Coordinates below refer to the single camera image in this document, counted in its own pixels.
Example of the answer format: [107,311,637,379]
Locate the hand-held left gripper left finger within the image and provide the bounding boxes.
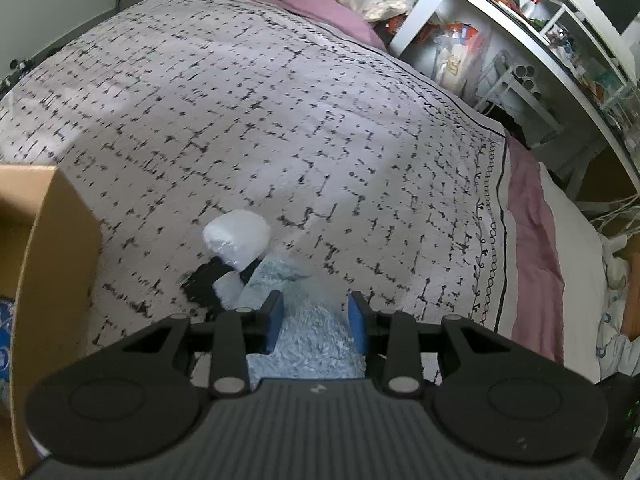
[85,290,285,398]

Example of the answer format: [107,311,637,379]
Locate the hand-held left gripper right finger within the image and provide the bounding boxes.
[348,291,551,397]

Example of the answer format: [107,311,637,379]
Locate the blue fluffy cloth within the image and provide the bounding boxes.
[242,254,369,382]

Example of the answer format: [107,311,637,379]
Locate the brown cardboard box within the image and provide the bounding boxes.
[0,164,104,480]

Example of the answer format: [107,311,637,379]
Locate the blue tissue pack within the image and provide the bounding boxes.
[0,298,17,402]

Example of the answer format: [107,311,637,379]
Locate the black soft cloth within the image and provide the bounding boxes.
[178,257,237,312]

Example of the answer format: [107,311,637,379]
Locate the white black-patterned blanket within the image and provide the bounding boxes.
[0,0,509,362]

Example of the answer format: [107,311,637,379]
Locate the red and white plastic bag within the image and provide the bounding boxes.
[429,19,494,104]

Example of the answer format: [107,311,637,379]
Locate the row of cardboard tubes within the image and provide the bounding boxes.
[512,63,546,104]

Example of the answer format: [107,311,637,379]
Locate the white desk with black top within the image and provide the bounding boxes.
[387,0,640,182]

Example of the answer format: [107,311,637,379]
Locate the white monitor riser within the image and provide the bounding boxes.
[520,0,627,92]

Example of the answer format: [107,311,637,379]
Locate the white keyboard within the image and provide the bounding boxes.
[559,0,624,37]

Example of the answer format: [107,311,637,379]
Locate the white cables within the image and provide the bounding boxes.
[589,194,640,242]

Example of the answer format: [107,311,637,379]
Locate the white wire rack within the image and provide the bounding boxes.
[471,49,572,162]

